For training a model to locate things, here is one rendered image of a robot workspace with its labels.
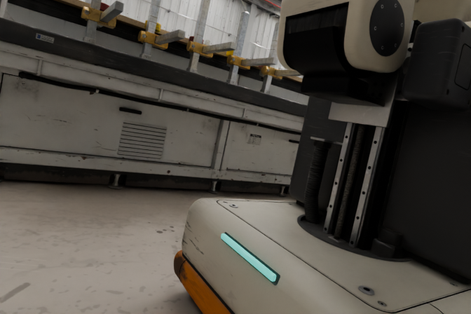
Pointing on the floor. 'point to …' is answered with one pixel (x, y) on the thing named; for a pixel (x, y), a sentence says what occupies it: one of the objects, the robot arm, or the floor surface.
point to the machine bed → (132, 122)
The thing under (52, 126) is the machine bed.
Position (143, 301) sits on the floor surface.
